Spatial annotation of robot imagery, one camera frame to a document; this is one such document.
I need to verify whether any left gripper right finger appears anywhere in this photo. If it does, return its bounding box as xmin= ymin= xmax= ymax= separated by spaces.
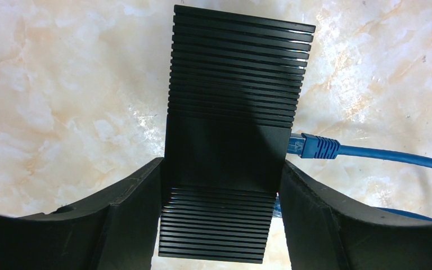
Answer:
xmin=279 ymin=162 xmax=432 ymax=269

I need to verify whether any black network switch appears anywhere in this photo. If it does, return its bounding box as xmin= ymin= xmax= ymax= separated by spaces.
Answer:
xmin=158 ymin=5 xmax=316 ymax=263

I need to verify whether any blue ethernet cable short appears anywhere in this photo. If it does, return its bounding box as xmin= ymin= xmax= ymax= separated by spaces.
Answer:
xmin=287 ymin=133 xmax=432 ymax=169

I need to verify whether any blue ethernet cable long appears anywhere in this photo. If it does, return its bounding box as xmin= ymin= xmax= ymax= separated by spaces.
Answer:
xmin=272 ymin=195 xmax=432 ymax=222

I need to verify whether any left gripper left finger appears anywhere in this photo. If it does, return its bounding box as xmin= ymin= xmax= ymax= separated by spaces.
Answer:
xmin=0 ymin=158 xmax=162 ymax=269

